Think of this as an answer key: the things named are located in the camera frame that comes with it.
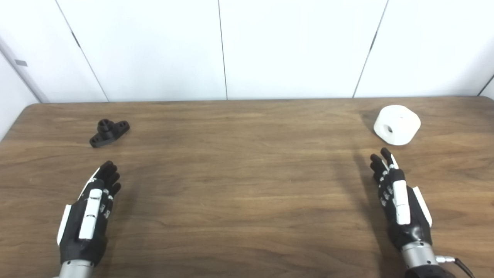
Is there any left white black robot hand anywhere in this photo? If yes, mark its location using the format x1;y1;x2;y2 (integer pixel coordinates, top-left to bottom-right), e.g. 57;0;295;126
57;161;122;267

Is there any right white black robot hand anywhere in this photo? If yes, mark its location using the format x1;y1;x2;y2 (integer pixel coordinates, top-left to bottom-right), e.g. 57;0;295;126
370;147;433;251

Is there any round white plastic piece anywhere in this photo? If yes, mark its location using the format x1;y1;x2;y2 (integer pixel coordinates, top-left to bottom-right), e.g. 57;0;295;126
373;105;421;146

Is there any black flanged holder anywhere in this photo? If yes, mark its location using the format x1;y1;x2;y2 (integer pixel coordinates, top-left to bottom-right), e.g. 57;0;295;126
89;119;130;148

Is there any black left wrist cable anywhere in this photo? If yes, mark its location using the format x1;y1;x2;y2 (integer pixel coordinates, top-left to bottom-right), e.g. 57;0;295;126
436;256;476;278

